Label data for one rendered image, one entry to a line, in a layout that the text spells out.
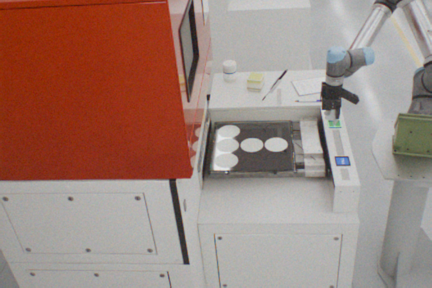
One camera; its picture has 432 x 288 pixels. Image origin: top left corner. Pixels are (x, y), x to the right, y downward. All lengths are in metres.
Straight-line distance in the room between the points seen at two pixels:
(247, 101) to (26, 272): 1.21
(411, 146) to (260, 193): 0.70
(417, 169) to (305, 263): 0.63
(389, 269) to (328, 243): 0.86
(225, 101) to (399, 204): 0.97
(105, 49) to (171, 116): 0.26
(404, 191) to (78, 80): 1.61
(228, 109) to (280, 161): 0.41
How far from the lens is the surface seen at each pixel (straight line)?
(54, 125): 1.50
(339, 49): 2.00
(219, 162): 2.08
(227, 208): 1.98
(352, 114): 4.02
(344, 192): 1.91
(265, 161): 2.07
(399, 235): 2.62
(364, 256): 2.93
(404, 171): 2.21
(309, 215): 1.95
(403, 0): 2.20
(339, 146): 2.07
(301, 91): 2.41
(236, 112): 2.32
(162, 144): 1.44
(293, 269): 2.12
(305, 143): 2.20
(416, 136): 2.24
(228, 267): 2.12
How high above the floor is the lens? 2.21
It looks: 35 degrees down
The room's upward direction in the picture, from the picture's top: 6 degrees counter-clockwise
